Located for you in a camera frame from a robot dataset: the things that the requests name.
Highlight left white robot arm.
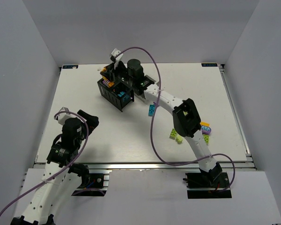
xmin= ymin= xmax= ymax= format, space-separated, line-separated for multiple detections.
xmin=11 ymin=107 xmax=99 ymax=225

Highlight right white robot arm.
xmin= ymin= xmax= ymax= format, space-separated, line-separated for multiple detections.
xmin=100 ymin=59 xmax=222 ymax=183

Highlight black slotted container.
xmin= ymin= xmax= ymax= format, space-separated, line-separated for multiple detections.
xmin=97 ymin=78 xmax=134 ymax=112

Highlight white slotted container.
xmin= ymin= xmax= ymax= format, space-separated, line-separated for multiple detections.
xmin=133 ymin=80 xmax=155 ymax=104

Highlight teal long lego brick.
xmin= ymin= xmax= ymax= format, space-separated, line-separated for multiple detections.
xmin=148 ymin=105 xmax=155 ymax=117

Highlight green lego brick centre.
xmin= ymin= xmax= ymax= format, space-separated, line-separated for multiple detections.
xmin=170 ymin=128 xmax=177 ymax=140

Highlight pale green lego brick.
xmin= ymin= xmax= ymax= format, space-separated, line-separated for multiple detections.
xmin=175 ymin=135 xmax=183 ymax=144

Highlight orange lego brick right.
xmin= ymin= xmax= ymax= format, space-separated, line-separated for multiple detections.
xmin=200 ymin=122 xmax=210 ymax=127

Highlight purple paw print piece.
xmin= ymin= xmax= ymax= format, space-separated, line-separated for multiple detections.
xmin=201 ymin=126 xmax=212 ymax=135

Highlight green lego brick lower right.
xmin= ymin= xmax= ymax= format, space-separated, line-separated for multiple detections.
xmin=203 ymin=134 xmax=209 ymax=145

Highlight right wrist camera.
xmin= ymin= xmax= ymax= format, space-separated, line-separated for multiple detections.
xmin=111 ymin=48 xmax=123 ymax=69

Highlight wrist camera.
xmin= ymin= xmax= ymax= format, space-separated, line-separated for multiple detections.
xmin=111 ymin=48 xmax=123 ymax=69
xmin=54 ymin=107 xmax=72 ymax=126

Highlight aluminium rail front edge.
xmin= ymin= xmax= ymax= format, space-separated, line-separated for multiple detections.
xmin=34 ymin=161 xmax=225 ymax=171

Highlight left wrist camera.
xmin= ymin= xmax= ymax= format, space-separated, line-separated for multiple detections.
xmin=54 ymin=107 xmax=72 ymax=126

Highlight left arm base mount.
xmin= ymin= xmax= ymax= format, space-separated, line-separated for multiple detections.
xmin=57 ymin=164 xmax=106 ymax=197

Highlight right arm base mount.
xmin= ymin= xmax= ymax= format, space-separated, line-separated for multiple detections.
xmin=183 ymin=172 xmax=232 ymax=199

